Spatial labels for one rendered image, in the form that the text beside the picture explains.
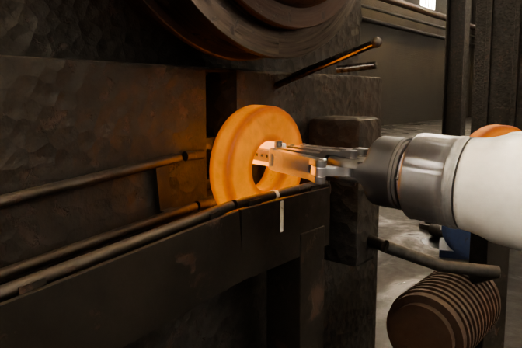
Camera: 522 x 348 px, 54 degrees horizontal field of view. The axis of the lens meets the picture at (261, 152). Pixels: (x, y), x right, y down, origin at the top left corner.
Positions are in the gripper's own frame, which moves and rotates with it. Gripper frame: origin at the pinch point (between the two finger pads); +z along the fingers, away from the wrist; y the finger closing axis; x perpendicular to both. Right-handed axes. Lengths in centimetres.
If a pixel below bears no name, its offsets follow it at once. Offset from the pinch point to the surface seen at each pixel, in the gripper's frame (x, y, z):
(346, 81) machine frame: 9.6, 32.8, 7.4
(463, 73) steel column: 33, 839, 255
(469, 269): -19.6, 32.0, -17.7
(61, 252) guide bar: -7.8, -25.7, 3.1
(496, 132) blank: 1.4, 47.3, -15.7
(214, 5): 16.8, -11.1, -2.2
